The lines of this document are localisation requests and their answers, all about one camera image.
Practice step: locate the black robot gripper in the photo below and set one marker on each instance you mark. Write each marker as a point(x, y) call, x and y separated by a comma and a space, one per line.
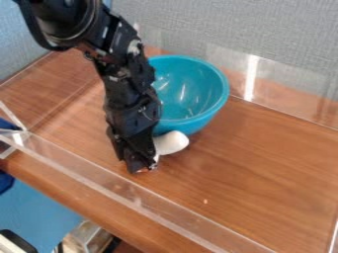
point(131, 121)

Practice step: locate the brown white toy mushroom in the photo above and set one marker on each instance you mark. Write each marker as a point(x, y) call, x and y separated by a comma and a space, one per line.
point(161, 145)

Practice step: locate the blue ceramic bowl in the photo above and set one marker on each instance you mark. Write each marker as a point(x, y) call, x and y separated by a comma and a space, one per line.
point(194, 90)

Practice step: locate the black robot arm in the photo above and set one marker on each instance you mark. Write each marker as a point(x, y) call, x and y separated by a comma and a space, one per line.
point(82, 24)

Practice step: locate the clear acrylic front barrier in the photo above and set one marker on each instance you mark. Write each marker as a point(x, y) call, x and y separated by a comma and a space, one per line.
point(185, 222)

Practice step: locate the clear acrylic barrier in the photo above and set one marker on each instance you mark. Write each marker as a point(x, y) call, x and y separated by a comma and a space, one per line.
point(278, 86)
point(185, 222)

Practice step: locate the black white object bottom left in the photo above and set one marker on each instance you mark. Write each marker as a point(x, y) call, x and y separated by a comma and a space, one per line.
point(14, 244)

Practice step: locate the clear acrylic back barrier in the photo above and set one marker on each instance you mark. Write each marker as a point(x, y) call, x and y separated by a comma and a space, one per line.
point(278, 86)

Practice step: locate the clear acrylic left bracket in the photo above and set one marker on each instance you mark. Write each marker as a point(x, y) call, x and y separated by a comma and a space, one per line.
point(11, 128)

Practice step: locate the grey metal frame below table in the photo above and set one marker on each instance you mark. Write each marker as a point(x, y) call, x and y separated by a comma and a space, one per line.
point(88, 238)

